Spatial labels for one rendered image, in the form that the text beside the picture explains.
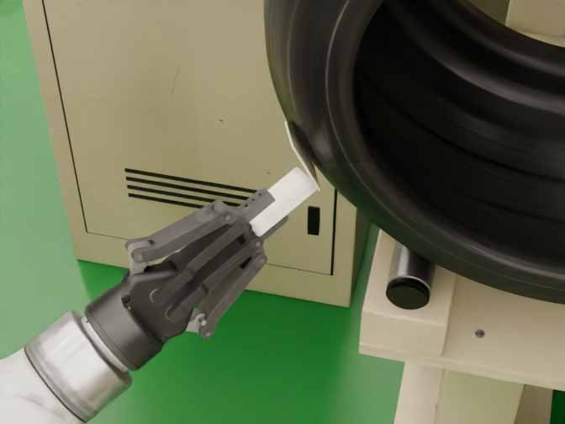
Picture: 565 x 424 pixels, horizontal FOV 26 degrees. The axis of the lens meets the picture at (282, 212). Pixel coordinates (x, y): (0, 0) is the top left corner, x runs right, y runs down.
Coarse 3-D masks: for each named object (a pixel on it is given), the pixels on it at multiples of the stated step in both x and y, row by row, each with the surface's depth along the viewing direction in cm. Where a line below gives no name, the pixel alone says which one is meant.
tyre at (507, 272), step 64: (320, 0) 96; (384, 0) 129; (448, 0) 129; (320, 64) 101; (384, 64) 130; (448, 64) 134; (512, 64) 134; (320, 128) 107; (384, 128) 126; (448, 128) 132; (512, 128) 135; (384, 192) 110; (448, 192) 127; (512, 192) 130; (448, 256) 116; (512, 256) 115
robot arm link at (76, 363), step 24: (72, 312) 111; (48, 336) 109; (72, 336) 108; (96, 336) 109; (48, 360) 108; (72, 360) 107; (96, 360) 107; (48, 384) 107; (72, 384) 107; (96, 384) 108; (120, 384) 109; (72, 408) 108; (96, 408) 110
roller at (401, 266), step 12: (396, 252) 125; (408, 252) 124; (396, 264) 123; (408, 264) 123; (420, 264) 123; (432, 264) 124; (396, 276) 122; (408, 276) 122; (420, 276) 122; (432, 276) 123; (396, 288) 122; (408, 288) 121; (420, 288) 121; (396, 300) 123; (408, 300) 123; (420, 300) 122
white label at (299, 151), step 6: (288, 126) 112; (288, 132) 111; (288, 138) 110; (294, 138) 112; (294, 144) 110; (300, 144) 114; (294, 150) 109; (300, 150) 112; (300, 156) 110; (306, 156) 114; (306, 162) 112; (306, 168) 111; (312, 168) 114; (312, 174) 112; (312, 180) 112; (318, 186) 112
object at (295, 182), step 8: (296, 168) 114; (288, 176) 113; (296, 176) 113; (304, 176) 112; (280, 184) 113; (288, 184) 113; (296, 184) 112; (304, 184) 111; (312, 184) 112; (272, 192) 113; (280, 192) 112; (288, 192) 112; (296, 192) 111; (280, 200) 112; (288, 200) 112; (272, 208) 111; (280, 208) 111; (256, 216) 112; (264, 216) 111; (272, 216) 112; (256, 224) 111; (264, 224) 112
